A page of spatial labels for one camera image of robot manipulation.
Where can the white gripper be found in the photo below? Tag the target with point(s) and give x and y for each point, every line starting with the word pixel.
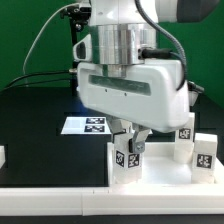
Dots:
pixel 151 95

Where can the white square table top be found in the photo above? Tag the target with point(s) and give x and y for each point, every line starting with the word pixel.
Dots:
pixel 158 167

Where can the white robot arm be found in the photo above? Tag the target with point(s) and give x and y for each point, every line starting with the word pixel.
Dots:
pixel 127 32

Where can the white base sheet with tag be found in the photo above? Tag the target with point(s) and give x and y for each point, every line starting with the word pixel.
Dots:
pixel 85 125

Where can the white front fence bar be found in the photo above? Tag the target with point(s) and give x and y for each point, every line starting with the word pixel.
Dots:
pixel 134 200

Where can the white fence bar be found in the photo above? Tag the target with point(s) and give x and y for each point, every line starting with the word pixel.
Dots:
pixel 219 172
pixel 134 200

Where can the white right fence bar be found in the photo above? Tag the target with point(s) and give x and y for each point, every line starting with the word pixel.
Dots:
pixel 219 172

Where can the white left fence stub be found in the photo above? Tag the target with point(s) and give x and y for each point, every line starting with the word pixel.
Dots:
pixel 2 156

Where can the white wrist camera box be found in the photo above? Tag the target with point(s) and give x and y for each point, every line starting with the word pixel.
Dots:
pixel 82 51

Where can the black camera stand pole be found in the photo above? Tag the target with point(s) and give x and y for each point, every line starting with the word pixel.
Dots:
pixel 74 30

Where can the grey camera on stand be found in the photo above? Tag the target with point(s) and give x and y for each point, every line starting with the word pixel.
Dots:
pixel 82 8

